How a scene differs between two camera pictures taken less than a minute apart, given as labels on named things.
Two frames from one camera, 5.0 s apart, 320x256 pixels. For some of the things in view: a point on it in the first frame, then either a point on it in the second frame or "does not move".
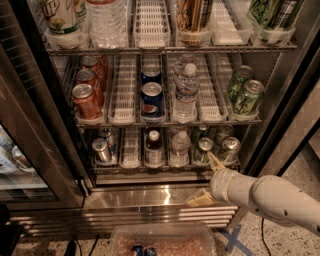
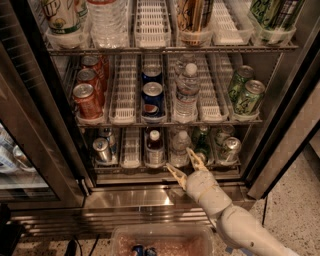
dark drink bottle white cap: [154, 150] does not move
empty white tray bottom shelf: [130, 148] does not move
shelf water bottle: [179, 155] does not move
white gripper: [219, 186] -> [201, 185]
